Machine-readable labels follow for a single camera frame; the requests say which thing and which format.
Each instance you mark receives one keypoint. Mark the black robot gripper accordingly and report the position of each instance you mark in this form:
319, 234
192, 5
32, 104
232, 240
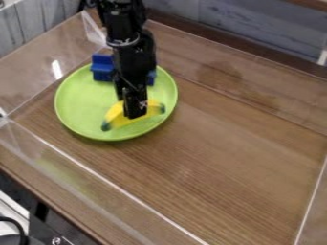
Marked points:
139, 44

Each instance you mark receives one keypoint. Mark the yellow toy banana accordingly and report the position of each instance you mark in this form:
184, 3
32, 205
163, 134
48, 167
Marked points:
116, 120

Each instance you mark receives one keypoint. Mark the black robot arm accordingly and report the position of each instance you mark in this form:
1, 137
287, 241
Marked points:
121, 16

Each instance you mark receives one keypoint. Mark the green round plate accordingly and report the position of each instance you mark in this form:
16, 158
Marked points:
83, 100

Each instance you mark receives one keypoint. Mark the blue plastic block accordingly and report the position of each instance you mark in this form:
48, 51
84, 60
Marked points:
104, 71

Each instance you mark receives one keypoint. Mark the black box with knob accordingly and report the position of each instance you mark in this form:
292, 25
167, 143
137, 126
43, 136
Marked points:
53, 235

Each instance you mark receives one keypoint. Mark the clear acrylic tray enclosure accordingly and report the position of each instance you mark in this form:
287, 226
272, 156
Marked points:
229, 174

